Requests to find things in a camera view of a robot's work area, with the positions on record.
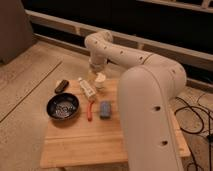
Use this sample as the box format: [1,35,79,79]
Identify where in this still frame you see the black floor cables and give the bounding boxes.
[173,92,213,171]

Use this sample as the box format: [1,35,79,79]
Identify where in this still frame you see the white ceramic cup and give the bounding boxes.
[94,73,106,89]

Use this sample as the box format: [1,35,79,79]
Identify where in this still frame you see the white tube bottle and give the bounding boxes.
[78,77,96,101]

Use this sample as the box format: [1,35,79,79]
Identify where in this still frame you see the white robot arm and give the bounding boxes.
[85,30,186,171]

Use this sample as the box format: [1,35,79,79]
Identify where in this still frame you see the wooden board table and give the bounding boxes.
[40,79,190,168]

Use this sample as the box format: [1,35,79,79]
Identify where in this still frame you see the blue sponge block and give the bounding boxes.
[100,101,111,119]

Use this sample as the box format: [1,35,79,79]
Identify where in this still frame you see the dark remote control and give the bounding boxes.
[55,80,69,94]

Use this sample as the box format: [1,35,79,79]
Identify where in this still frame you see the white shelf rail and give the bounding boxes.
[26,10,213,72]

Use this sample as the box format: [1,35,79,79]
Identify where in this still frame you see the dark ceramic bowl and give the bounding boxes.
[46,93,80,120]

